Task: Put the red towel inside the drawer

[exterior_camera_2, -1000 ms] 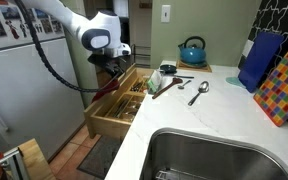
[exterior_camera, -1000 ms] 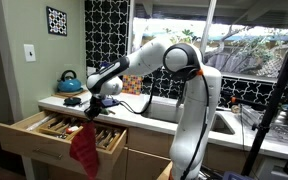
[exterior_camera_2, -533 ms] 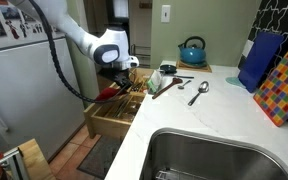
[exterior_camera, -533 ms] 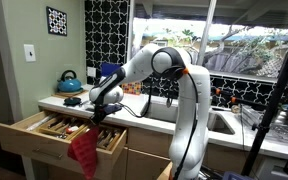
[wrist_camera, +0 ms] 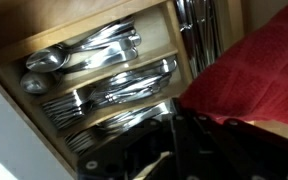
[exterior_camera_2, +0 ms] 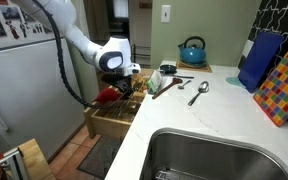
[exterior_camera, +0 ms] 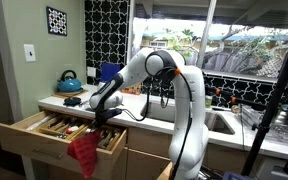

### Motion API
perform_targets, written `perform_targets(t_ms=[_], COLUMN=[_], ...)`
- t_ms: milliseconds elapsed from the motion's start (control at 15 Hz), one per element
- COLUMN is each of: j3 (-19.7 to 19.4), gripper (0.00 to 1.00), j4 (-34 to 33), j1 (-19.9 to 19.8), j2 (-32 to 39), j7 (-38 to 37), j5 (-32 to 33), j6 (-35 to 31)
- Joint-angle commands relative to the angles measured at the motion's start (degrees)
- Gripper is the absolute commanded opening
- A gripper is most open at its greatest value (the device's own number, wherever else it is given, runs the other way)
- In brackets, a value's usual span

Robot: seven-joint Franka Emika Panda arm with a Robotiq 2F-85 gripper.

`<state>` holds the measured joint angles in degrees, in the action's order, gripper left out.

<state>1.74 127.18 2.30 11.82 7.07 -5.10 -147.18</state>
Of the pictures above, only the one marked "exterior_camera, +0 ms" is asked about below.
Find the black rod with orange joints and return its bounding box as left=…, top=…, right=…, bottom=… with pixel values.
left=205, top=86, right=269, bottom=110

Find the white light switch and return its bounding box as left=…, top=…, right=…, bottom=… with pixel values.
left=23, top=43, right=37, bottom=63

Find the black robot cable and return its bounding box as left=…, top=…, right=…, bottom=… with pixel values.
left=118, top=66, right=194, bottom=180

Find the wire dish rack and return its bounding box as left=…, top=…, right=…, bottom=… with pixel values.
left=240, top=103, right=288, bottom=148

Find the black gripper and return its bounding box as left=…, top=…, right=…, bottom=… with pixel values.
left=85, top=109, right=111, bottom=134

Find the light wooden kitchen drawer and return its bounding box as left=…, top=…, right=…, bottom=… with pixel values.
left=0, top=109, right=128, bottom=180

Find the dark round disc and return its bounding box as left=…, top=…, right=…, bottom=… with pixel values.
left=63, top=96, right=83, bottom=107

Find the kitchen window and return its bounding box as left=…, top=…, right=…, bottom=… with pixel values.
left=127, top=0, right=288, bottom=83

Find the dark wrist camera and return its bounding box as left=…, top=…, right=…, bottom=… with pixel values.
left=102, top=108, right=124, bottom=122

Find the wooden kettle trivet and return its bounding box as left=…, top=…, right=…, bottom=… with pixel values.
left=52, top=88, right=89, bottom=100

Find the teal kettle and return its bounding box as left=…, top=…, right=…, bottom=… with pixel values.
left=56, top=69, right=84, bottom=94

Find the white wall outlet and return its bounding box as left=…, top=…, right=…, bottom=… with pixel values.
left=86, top=66, right=98, bottom=78

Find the red cloth towel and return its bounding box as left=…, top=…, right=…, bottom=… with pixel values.
left=66, top=129, right=102, bottom=180

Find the red handled utensil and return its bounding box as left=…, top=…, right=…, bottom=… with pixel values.
left=65, top=125, right=81, bottom=134

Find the colourful checkered board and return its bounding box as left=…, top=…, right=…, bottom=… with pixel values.
left=121, top=83, right=144, bottom=96

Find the wooden base cabinet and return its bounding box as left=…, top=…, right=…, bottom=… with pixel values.
left=21, top=125, right=288, bottom=180

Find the black tripod pole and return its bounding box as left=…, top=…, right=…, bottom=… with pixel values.
left=240, top=51, right=288, bottom=178

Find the wooden cutlery organizer tray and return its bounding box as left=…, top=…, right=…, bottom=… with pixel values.
left=37, top=114, right=124, bottom=151

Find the stainless steel sink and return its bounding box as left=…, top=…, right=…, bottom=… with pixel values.
left=139, top=99, right=237, bottom=136

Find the light wooden stand board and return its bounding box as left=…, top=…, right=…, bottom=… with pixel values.
left=156, top=160, right=174, bottom=180

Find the small green soap bottle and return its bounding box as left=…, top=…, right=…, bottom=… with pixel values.
left=204, top=94, right=214, bottom=110

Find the framed patterned tile picture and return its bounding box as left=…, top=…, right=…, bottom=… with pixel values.
left=45, top=5, right=68, bottom=37

